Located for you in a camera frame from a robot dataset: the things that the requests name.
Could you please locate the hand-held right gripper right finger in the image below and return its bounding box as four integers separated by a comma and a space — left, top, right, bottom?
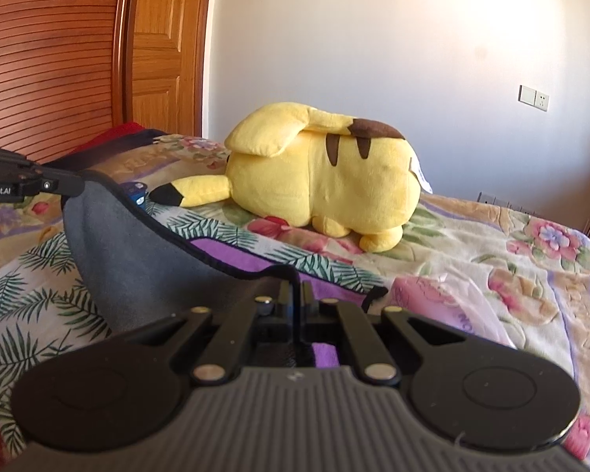
299, 279, 479, 387

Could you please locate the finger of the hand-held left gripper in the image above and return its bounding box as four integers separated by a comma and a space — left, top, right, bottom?
28, 164, 87, 198

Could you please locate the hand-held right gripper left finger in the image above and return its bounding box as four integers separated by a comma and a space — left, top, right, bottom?
127, 265, 297, 386

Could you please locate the grey towel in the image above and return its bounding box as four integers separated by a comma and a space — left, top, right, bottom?
61, 171, 390, 336

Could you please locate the red cloth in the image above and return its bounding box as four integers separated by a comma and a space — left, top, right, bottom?
43, 120, 149, 168

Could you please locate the small blue object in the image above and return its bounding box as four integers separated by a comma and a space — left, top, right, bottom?
120, 182, 151, 207

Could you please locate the yellow plush toy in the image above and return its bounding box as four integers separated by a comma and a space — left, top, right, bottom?
149, 102, 433, 253

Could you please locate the slatted wooden headboard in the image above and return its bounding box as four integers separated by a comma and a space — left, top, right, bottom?
0, 0, 135, 164

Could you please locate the wooden panel door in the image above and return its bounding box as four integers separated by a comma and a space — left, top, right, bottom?
122, 0, 215, 138

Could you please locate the floral printed blanket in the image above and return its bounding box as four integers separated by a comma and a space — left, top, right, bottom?
0, 130, 590, 472

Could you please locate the white wall socket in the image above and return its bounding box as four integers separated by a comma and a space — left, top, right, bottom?
518, 84, 551, 113

